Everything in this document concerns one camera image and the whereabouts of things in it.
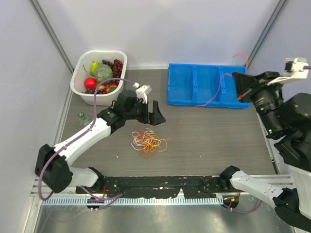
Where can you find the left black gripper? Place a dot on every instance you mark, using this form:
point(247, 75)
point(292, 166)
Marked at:
point(155, 118)

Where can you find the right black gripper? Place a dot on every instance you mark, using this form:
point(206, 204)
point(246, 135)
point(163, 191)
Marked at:
point(244, 83)

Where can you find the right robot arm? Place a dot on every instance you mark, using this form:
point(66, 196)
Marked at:
point(288, 123)

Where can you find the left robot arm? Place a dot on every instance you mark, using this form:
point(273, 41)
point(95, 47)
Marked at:
point(53, 166)

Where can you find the blue three-compartment bin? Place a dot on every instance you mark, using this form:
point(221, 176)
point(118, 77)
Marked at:
point(208, 85)

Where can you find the red grape bunch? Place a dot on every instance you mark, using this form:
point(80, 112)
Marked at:
point(117, 68)

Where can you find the green melon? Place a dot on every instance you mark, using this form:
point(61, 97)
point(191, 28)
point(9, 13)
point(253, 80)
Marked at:
point(102, 73)

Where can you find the dark grapes front bunch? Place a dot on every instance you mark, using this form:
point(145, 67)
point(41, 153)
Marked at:
point(99, 91)

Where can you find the dark grape bunch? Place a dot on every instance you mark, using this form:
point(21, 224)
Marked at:
point(105, 62)

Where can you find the red apple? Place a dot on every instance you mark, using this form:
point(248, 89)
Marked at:
point(90, 83)

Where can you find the yellow-green pear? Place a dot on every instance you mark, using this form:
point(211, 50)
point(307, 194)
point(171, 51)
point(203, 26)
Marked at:
point(93, 67)

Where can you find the white plastic basket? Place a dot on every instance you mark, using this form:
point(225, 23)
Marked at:
point(83, 68)

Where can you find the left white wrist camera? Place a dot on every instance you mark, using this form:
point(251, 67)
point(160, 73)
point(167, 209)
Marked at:
point(142, 92)

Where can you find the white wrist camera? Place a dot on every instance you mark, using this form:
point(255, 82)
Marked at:
point(296, 69)
point(142, 92)

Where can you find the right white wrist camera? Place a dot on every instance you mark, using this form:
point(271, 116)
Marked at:
point(296, 69)

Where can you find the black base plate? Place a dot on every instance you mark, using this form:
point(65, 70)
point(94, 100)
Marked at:
point(164, 187)

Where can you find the white slotted cable duct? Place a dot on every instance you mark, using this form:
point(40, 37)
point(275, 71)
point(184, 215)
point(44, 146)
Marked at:
point(86, 200)

